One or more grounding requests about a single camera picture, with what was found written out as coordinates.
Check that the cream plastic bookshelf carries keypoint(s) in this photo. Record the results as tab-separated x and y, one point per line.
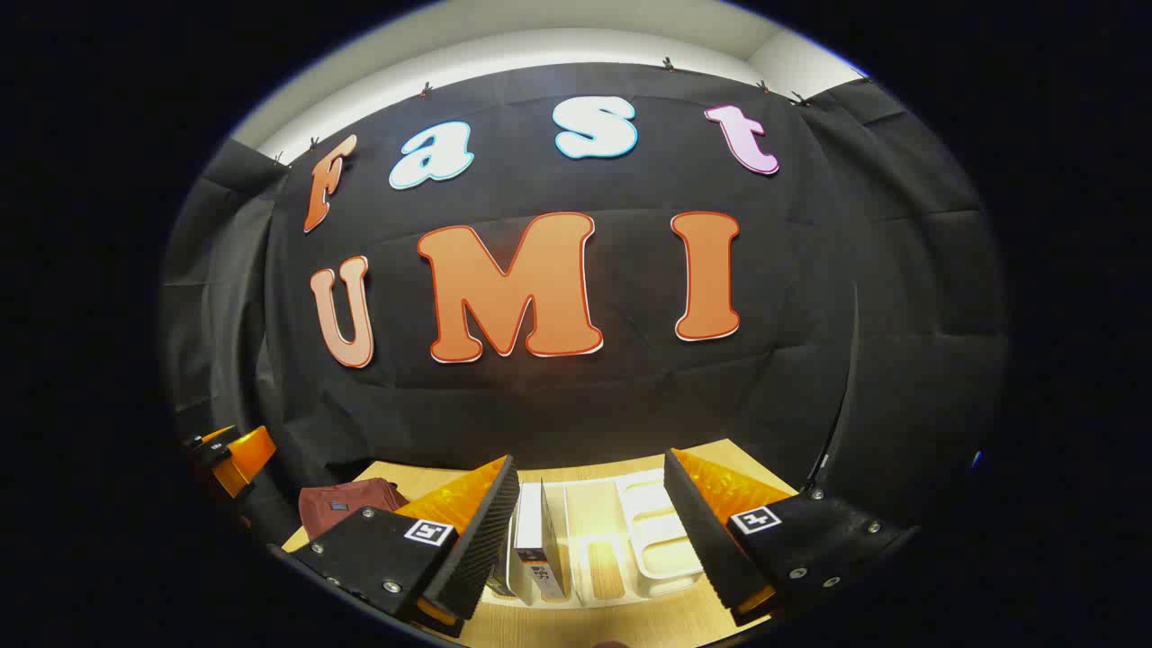
661	540

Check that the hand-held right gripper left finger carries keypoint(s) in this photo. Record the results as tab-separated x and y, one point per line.
481	531

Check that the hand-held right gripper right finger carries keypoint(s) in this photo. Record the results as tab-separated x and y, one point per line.
697	531

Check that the black spine portrait book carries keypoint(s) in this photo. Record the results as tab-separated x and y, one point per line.
551	549

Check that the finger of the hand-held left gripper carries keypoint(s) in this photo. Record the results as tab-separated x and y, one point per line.
247	459

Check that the maroon schoolbag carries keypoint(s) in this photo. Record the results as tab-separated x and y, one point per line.
346	506

